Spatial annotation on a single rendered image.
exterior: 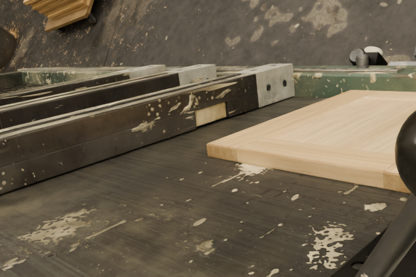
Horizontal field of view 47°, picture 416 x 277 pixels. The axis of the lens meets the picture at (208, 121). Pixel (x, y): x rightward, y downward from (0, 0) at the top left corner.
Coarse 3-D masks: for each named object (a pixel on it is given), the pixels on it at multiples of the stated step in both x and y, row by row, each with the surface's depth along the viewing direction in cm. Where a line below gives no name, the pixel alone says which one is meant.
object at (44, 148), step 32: (288, 64) 100; (160, 96) 77; (192, 96) 81; (224, 96) 87; (256, 96) 94; (288, 96) 101; (32, 128) 63; (64, 128) 65; (96, 128) 68; (128, 128) 72; (160, 128) 77; (192, 128) 82; (0, 160) 59; (32, 160) 62; (64, 160) 65; (96, 160) 69; (0, 192) 59
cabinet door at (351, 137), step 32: (352, 96) 87; (384, 96) 84; (256, 128) 71; (288, 128) 70; (320, 128) 69; (352, 128) 67; (384, 128) 65; (256, 160) 60; (288, 160) 56; (320, 160) 54; (352, 160) 52; (384, 160) 51
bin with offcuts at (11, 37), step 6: (0, 30) 452; (6, 30) 464; (0, 36) 449; (6, 36) 455; (12, 36) 464; (0, 42) 448; (6, 42) 454; (12, 42) 459; (0, 48) 449; (6, 48) 453; (12, 48) 458; (0, 54) 451; (6, 54) 455; (0, 60) 454; (6, 60) 457; (0, 66) 460
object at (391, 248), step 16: (400, 144) 15; (400, 160) 15; (400, 176) 16; (400, 224) 17; (384, 240) 17; (400, 240) 17; (384, 256) 17; (400, 256) 17; (368, 272) 18; (384, 272) 18
